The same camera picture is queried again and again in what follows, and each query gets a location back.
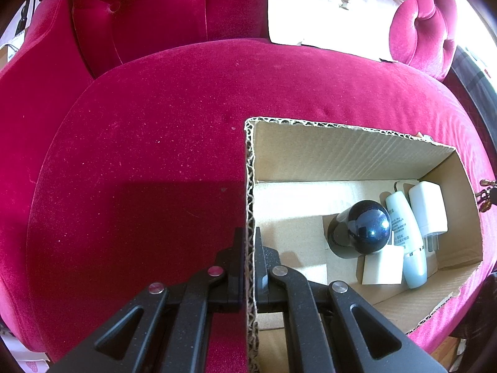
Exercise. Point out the light blue bottle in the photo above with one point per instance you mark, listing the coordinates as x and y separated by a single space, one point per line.
405 237

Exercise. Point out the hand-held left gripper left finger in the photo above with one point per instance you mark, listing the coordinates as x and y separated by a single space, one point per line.
235 279

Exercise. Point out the brass key bunch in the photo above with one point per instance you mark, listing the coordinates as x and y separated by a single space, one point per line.
487 196

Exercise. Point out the dark blue round bottle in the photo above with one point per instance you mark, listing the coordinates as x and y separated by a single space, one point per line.
365 227

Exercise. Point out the large white charger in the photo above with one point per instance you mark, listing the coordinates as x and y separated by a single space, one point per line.
429 209

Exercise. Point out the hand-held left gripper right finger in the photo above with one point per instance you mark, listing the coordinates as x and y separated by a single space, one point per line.
268 287

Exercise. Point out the red velvet sofa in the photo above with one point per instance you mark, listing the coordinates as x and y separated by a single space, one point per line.
155 143

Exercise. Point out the cardboard box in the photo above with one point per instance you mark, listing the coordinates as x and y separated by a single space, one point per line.
330 155

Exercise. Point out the small white charger cube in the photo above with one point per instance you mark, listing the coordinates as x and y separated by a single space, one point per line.
382 266

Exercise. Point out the white pink-printed bag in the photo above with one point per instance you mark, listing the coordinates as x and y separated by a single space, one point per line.
23 357

